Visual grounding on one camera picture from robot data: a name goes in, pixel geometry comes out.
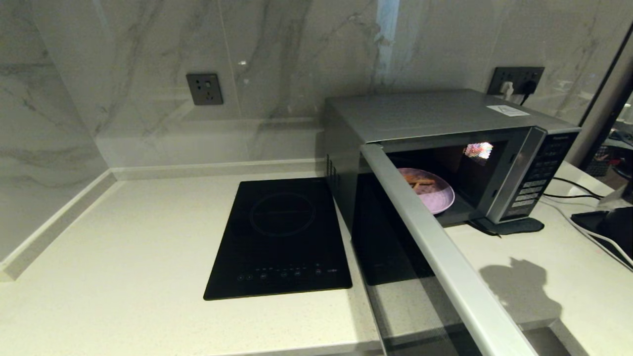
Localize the black induction cooktop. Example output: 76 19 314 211
203 178 353 301

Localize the dark vertical frame post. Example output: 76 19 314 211
564 22 633 169

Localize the white sticker label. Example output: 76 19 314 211
487 105 532 118

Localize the white power cable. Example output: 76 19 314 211
542 198 633 270

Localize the black wire basket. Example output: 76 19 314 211
586 146 612 178

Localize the lavender plate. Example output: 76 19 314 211
397 167 455 215

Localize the black stand base with cables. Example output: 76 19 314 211
571 210 633 270

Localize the grey single wall socket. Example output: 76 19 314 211
186 73 224 106

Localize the dark grey foot mat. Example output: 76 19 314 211
468 217 545 237

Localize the grey double wall socket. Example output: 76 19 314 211
487 67 545 96

